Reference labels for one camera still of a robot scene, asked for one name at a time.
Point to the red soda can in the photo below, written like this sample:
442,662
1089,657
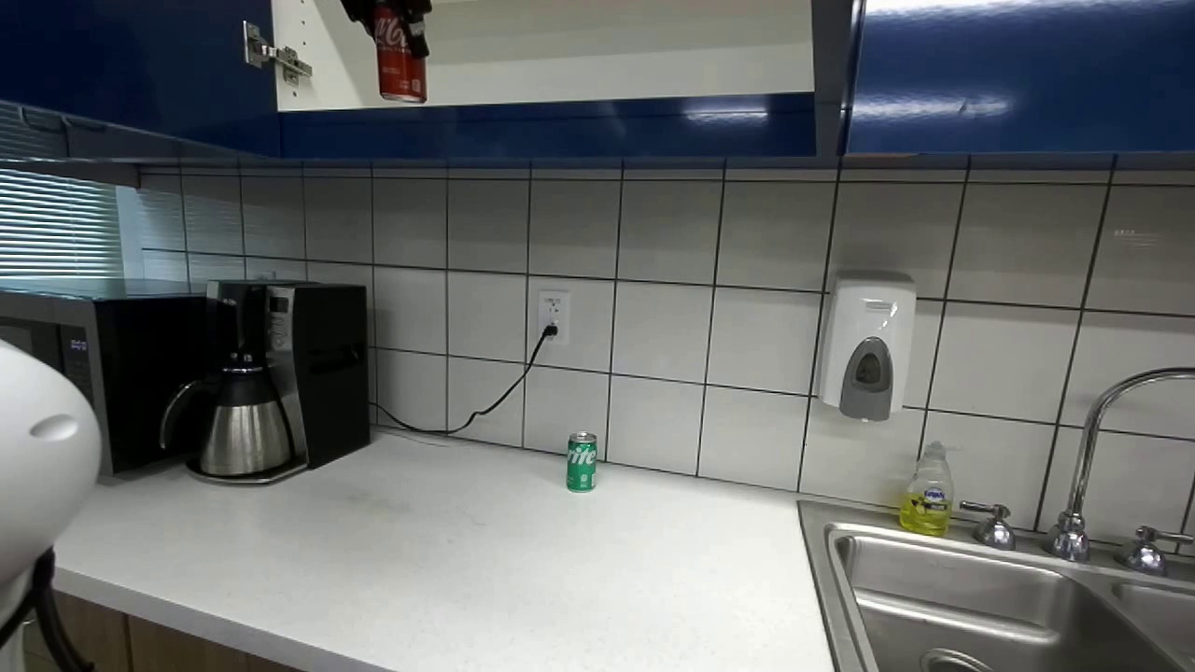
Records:
401,67

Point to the metal cabinet hinge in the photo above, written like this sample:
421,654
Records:
279,53

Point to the blue cabinet door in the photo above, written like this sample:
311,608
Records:
1022,75
125,61

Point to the green soda can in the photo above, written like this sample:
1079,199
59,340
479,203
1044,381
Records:
579,463

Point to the wooden base cabinet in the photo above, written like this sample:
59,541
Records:
163,647

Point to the black coffee maker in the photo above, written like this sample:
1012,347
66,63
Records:
326,376

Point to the black microwave oven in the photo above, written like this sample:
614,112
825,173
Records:
135,361

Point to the stainless steel coffee carafe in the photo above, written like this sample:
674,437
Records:
245,430

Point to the yellow dish soap bottle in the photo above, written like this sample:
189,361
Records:
926,496

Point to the chrome sink faucet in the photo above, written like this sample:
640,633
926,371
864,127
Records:
1089,470

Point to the stainless steel sink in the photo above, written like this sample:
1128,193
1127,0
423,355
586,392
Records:
995,608

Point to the white open wall cabinet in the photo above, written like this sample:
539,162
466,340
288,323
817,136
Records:
600,75

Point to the white wall outlet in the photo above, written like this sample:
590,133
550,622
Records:
550,323

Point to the white wall soap dispenser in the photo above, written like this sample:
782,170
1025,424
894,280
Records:
866,347

